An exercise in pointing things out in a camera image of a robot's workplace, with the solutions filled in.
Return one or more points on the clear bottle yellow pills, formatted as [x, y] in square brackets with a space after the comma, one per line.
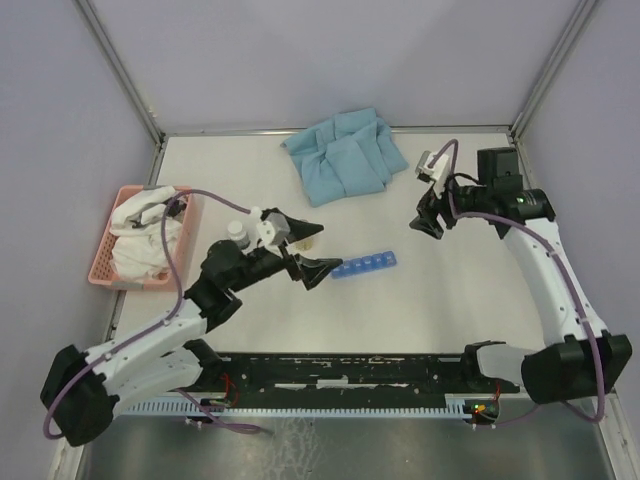
[305, 245]

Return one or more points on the white crumpled cloth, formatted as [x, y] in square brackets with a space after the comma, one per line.
[138, 253]

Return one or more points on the white cap dark pill bottle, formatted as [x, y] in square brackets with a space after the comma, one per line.
[238, 234]

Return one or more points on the blue weekly pill organizer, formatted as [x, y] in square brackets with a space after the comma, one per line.
[364, 265]

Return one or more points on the right aluminium corner post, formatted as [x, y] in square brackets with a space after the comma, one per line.
[570, 36]

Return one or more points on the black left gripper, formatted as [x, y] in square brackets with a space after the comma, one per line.
[311, 270]

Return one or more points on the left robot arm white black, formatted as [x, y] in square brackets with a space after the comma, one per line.
[85, 391]

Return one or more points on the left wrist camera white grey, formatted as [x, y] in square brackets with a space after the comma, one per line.
[272, 226]

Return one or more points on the left aluminium corner post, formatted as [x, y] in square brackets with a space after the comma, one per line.
[98, 31]

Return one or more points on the pink plastic basket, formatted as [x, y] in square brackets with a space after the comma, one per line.
[179, 229]

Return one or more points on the light blue cable duct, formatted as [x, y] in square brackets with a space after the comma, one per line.
[320, 404]

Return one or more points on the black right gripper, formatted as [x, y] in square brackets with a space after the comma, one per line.
[431, 205]

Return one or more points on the light blue folded cloth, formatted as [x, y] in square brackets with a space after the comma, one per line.
[350, 154]

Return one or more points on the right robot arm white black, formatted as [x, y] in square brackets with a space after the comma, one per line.
[580, 357]

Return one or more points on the aluminium corner post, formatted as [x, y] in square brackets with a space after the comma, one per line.
[570, 36]
[98, 31]

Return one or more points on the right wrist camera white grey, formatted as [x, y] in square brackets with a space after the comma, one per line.
[434, 170]

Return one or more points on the wrist camera white grey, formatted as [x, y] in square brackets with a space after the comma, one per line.
[434, 170]
[272, 226]

